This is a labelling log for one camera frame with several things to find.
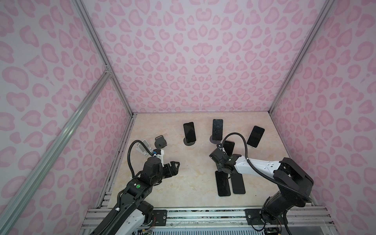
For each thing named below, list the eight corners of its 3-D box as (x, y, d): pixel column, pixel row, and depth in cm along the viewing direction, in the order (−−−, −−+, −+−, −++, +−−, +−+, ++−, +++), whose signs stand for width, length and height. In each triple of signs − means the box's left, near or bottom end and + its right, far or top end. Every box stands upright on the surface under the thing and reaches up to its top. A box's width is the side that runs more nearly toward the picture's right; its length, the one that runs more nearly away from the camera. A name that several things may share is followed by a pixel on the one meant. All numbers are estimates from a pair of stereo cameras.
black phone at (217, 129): (212, 143, 104) (214, 130, 92) (211, 132, 110) (212, 119, 99) (221, 143, 104) (224, 130, 92) (219, 132, 110) (222, 119, 99)
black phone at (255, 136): (246, 144, 103) (251, 133, 94) (249, 136, 107) (254, 125, 98) (256, 148, 101) (262, 137, 91) (258, 139, 105) (265, 129, 96)
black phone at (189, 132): (187, 145, 103) (186, 131, 90) (184, 137, 107) (183, 123, 95) (195, 143, 104) (195, 129, 91) (193, 136, 108) (193, 121, 96)
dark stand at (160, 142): (157, 149, 101) (154, 143, 95) (156, 143, 104) (153, 136, 98) (167, 147, 102) (165, 140, 96) (166, 140, 105) (164, 134, 100)
